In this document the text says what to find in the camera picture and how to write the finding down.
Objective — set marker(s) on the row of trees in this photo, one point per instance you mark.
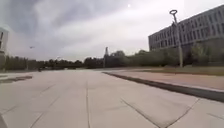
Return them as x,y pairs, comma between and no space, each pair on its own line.
116,60

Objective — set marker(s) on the distant tower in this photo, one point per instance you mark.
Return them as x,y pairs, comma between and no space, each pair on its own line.
106,52

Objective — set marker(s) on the pale concrete slab plaza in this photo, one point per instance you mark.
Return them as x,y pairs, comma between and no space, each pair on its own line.
83,100

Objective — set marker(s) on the dark raised kerb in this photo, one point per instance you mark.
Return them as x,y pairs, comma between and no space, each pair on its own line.
173,87

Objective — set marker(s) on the raised reddish paved terrace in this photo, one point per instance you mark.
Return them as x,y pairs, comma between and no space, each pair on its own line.
180,79

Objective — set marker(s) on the grey building with window grid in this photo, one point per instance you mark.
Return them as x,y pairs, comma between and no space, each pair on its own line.
193,31

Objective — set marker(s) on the white building with dark windows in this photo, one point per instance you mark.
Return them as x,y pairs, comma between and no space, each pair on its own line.
2,41

